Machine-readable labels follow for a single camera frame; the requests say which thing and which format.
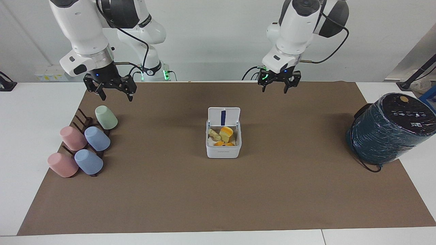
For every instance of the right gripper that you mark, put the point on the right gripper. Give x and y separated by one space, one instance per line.
108 79

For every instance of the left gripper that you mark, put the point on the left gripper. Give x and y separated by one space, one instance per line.
280 76

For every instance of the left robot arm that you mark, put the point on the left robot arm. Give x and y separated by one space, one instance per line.
296 23

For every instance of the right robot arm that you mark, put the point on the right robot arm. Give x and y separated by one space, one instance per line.
85 30

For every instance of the white trash can with lid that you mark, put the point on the white trash can with lid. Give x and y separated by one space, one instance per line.
223 151

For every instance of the green cup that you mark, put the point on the green cup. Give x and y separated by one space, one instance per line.
106 118

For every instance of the dark brown cup rack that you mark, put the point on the dark brown cup rack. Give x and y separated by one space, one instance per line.
84 119

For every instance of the blue cup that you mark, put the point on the blue cup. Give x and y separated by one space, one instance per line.
88 162
97 139

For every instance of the pink cup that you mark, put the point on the pink cup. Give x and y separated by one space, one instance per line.
62 165
72 139

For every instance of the yellow orange food scrap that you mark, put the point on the yellow orange food scrap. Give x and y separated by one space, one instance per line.
226 133

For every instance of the beige food scrap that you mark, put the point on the beige food scrap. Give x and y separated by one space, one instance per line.
214 134

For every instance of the orange peel piece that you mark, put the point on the orange peel piece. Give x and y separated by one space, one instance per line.
219 143

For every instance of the black stand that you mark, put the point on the black stand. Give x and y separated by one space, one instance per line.
6 85
414 76

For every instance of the dark teal wrapped appliance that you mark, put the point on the dark teal wrapped appliance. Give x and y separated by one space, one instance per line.
385 136

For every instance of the white wall socket strip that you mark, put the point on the white wall socket strip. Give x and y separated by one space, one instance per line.
49 75

